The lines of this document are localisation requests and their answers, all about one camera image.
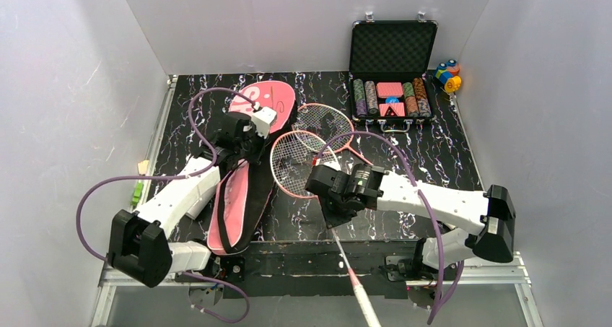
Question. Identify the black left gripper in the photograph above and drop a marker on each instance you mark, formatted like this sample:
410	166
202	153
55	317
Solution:
227	154

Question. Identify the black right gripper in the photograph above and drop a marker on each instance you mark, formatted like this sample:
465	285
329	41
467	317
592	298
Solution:
332	202

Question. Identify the pink racket cover bag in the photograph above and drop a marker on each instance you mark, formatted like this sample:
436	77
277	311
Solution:
243	193

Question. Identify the pink badminton racket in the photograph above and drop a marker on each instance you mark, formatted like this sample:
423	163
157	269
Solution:
291	163
328	122

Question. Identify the white shuttlecock tube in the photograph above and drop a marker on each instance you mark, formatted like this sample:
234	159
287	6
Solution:
197	200

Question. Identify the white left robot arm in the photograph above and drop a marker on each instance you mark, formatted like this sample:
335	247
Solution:
139	245

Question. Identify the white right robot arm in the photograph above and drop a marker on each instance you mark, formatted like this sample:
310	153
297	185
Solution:
483	221

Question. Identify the poker chip stack row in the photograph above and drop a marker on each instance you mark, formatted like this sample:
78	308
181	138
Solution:
371	98
412	108
359	98
421	98

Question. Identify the small wooden block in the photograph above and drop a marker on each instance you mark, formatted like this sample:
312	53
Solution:
142	167

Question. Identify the pink playing card deck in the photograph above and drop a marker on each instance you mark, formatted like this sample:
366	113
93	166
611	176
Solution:
392	110
389	89

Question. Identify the blue dealer button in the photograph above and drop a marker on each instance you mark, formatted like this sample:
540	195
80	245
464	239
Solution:
391	99

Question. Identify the black poker chip case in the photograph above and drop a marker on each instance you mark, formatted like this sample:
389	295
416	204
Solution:
391	51

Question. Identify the colourful toy blocks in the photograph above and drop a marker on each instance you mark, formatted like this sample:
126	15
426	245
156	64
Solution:
447	74

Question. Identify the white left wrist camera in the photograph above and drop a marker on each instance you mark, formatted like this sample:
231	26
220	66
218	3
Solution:
263	119

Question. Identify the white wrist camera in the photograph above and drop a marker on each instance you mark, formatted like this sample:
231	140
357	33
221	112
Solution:
328	159
263	119

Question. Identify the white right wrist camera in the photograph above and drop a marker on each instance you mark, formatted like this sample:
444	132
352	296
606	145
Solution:
328	159

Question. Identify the green clip on rail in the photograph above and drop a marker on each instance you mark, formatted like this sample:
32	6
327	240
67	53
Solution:
137	193

